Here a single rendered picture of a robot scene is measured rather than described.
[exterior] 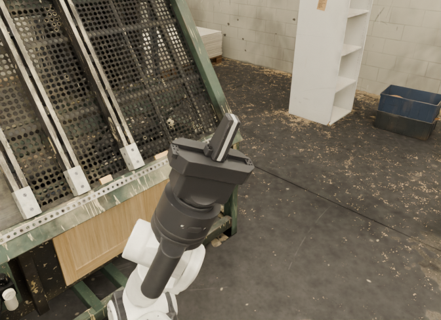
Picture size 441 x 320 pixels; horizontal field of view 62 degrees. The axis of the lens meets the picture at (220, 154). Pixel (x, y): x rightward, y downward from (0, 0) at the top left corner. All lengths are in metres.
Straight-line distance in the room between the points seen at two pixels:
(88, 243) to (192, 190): 1.77
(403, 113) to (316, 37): 1.29
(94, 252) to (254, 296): 1.01
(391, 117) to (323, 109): 0.75
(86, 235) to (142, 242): 1.63
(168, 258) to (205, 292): 1.95
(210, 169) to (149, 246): 0.17
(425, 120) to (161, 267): 4.22
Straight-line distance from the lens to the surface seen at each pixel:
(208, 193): 0.51
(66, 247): 2.18
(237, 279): 2.55
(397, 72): 5.65
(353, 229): 3.06
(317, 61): 4.48
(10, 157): 1.75
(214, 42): 6.73
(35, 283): 2.17
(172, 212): 0.51
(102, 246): 2.31
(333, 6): 4.32
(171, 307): 0.83
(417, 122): 4.62
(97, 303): 2.30
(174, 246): 0.54
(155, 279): 0.56
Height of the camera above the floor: 1.91
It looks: 30 degrees down
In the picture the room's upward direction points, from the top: straight up
